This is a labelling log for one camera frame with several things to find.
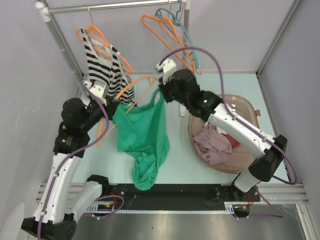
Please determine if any orange hanger front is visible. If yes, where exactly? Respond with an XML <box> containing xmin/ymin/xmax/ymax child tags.
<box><xmin>96</xmin><ymin>75</ymin><xmax>160</xmax><ymax>149</ymax></box>

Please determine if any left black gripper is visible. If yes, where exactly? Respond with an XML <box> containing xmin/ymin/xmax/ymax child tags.
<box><xmin>80</xmin><ymin>94</ymin><xmax>120</xmax><ymax>132</ymax></box>

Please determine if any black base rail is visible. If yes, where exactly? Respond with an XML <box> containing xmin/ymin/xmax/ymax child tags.
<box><xmin>97</xmin><ymin>183</ymin><xmax>261</xmax><ymax>213</ymax></box>

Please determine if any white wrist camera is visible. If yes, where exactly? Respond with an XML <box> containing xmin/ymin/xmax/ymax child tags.
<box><xmin>155</xmin><ymin>58</ymin><xmax>177</xmax><ymax>85</ymax></box>
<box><xmin>83</xmin><ymin>80</ymin><xmax>108</xmax><ymax>98</ymax></box>

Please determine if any orange hanger with striped top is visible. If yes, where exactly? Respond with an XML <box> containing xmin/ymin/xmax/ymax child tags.
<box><xmin>75</xmin><ymin>4</ymin><xmax>134</xmax><ymax>75</ymax></box>

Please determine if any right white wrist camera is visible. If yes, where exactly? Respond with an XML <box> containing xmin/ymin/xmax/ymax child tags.
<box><xmin>155</xmin><ymin>58</ymin><xmax>177</xmax><ymax>85</ymax></box>

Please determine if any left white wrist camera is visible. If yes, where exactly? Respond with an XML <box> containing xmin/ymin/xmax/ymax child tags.
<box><xmin>83</xmin><ymin>80</ymin><xmax>108</xmax><ymax>98</ymax></box>

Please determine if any teal hanger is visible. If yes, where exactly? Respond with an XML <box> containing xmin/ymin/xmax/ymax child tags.
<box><xmin>154</xmin><ymin>0</ymin><xmax>201</xmax><ymax>74</ymax></box>

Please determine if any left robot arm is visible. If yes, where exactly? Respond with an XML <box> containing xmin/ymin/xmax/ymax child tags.
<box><xmin>21</xmin><ymin>97</ymin><xmax>120</xmax><ymax>240</ymax></box>

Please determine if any red garment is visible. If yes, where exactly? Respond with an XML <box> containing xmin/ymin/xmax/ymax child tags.
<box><xmin>224</xmin><ymin>134</ymin><xmax>241</xmax><ymax>149</ymax></box>

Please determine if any pink thin hanger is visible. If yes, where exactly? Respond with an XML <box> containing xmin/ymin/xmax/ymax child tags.
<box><xmin>174</xmin><ymin>0</ymin><xmax>202</xmax><ymax>75</ymax></box>

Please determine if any black white striped tank top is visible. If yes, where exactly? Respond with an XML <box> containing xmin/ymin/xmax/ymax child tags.
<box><xmin>78</xmin><ymin>27</ymin><xmax>132</xmax><ymax>98</ymax></box>

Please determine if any green tank top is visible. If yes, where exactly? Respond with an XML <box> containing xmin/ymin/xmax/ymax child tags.
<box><xmin>113</xmin><ymin>89</ymin><xmax>170</xmax><ymax>191</ymax></box>

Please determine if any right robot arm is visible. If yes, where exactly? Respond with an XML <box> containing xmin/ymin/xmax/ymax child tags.
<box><xmin>159</xmin><ymin>69</ymin><xmax>288</xmax><ymax>201</ymax></box>

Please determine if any pink mauve garment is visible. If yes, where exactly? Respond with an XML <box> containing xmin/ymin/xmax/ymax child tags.
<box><xmin>193</xmin><ymin>123</ymin><xmax>232</xmax><ymax>165</ymax></box>

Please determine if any metal clothes rack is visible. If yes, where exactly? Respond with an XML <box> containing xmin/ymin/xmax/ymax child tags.
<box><xmin>34</xmin><ymin>0</ymin><xmax>191</xmax><ymax>100</ymax></box>

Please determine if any white garment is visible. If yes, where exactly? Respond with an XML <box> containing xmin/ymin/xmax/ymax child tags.
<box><xmin>216</xmin><ymin>126</ymin><xmax>228</xmax><ymax>135</ymax></box>

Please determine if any brown plastic laundry basket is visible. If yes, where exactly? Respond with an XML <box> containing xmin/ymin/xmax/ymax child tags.
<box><xmin>187</xmin><ymin>94</ymin><xmax>261</xmax><ymax>174</ymax></box>

